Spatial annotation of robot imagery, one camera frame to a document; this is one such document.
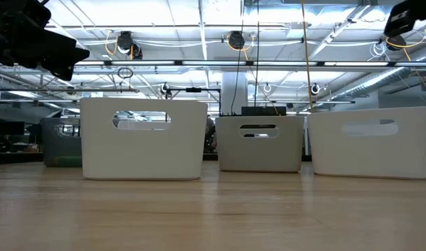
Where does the flat black box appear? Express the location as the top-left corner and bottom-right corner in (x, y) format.
(241, 106), (287, 116)

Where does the black ceiling cord reel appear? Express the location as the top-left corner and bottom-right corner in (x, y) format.
(385, 29), (426, 62)
(104, 30), (144, 60)
(225, 30), (256, 61)

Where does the white building pillar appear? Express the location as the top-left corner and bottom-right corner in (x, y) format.
(221, 71), (249, 116)

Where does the black cable loop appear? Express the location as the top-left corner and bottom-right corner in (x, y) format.
(116, 66), (134, 79)

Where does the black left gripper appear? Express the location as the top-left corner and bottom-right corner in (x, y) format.
(0, 0), (91, 82)

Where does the silver ventilation duct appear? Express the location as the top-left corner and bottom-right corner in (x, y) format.
(337, 66), (426, 95)

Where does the white plastic handled bin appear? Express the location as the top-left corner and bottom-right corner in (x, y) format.
(306, 106), (426, 181)
(79, 97), (209, 181)
(215, 115), (305, 174)

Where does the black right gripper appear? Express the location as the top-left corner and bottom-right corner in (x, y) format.
(383, 0), (426, 38)

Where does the black tube stand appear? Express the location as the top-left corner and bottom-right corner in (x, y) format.
(166, 86), (222, 116)

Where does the long ceiling light bar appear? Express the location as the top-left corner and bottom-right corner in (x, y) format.
(73, 59), (426, 68)

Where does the grey translucent plastic bin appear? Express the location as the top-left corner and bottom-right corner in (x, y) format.
(40, 117), (83, 167)

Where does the yellow hanging cable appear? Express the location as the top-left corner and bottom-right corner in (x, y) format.
(301, 0), (314, 112)

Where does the black hanging cable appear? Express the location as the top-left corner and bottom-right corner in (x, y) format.
(254, 0), (261, 107)

